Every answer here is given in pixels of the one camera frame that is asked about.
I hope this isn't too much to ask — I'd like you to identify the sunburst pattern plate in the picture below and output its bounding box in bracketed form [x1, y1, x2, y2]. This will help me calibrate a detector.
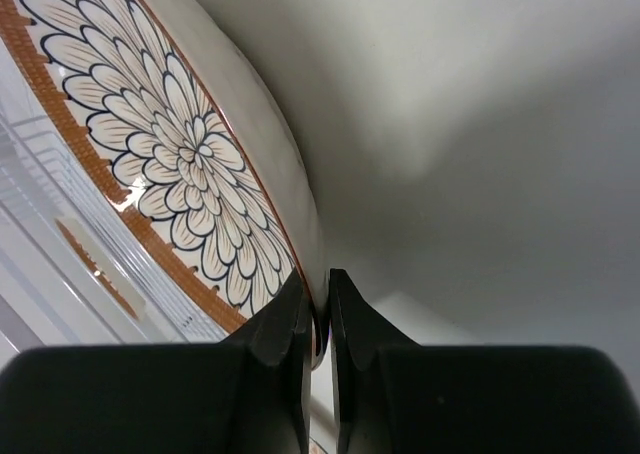
[55, 216, 146, 321]

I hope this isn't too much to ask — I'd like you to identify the large flower pattern plate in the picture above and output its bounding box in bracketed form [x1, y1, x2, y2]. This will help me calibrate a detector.
[1, 0, 327, 364]

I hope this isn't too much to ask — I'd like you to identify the white wire dish rack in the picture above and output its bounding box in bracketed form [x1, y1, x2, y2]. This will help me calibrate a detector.
[1, 53, 225, 350]

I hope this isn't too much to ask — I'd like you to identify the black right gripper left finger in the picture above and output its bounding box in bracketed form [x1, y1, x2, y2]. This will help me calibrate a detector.
[1, 274, 312, 453]

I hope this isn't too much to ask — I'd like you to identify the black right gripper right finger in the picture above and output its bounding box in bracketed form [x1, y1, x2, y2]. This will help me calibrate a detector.
[329, 269, 639, 453]

